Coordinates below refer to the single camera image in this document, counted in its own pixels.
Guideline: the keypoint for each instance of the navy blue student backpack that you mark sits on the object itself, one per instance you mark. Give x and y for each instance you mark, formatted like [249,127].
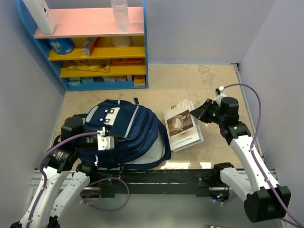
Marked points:
[140,138]

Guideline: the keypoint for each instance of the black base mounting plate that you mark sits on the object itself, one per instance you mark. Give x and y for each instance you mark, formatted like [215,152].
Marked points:
[197,182]

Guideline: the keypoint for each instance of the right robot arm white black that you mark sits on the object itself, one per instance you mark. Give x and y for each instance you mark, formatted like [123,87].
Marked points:
[263,197]

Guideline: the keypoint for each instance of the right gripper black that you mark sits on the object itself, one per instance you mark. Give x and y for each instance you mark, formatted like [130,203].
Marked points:
[200,112]

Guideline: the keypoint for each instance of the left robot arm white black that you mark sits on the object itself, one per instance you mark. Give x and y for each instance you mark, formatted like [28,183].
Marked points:
[50,202]

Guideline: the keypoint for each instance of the blue shelf unit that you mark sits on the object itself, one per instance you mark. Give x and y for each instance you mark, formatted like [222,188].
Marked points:
[81,24]

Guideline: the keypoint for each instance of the red flat box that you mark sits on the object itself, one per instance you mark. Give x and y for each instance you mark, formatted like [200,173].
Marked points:
[126,61]

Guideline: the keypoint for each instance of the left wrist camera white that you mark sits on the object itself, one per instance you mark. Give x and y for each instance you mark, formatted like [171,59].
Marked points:
[104,140]

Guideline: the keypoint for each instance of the white rectangular device box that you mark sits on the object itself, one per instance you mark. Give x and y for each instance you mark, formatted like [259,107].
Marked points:
[42,15]

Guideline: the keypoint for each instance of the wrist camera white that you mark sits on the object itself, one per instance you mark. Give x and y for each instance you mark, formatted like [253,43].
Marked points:
[104,140]
[220,93]

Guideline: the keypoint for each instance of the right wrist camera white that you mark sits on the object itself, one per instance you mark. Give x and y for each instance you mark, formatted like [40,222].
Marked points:
[220,93]

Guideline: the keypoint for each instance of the orange white carton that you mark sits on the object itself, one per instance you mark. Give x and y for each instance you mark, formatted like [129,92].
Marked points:
[89,45]

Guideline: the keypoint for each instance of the clear plastic water bottle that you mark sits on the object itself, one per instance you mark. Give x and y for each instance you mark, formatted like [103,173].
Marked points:
[120,11]

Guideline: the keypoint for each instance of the white coffee photo book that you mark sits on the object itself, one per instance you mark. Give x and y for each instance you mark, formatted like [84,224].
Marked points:
[182,128]

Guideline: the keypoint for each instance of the aluminium rail frame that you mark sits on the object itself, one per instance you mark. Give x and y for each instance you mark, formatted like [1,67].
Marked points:
[120,144]

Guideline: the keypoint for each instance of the blue snack canister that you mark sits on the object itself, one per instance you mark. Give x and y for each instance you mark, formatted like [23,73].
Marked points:
[62,46]

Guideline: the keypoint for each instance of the white cylindrical jar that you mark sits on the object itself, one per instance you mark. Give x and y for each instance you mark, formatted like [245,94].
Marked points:
[122,41]

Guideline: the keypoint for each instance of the yellow snack packet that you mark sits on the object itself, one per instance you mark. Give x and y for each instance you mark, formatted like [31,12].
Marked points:
[92,65]

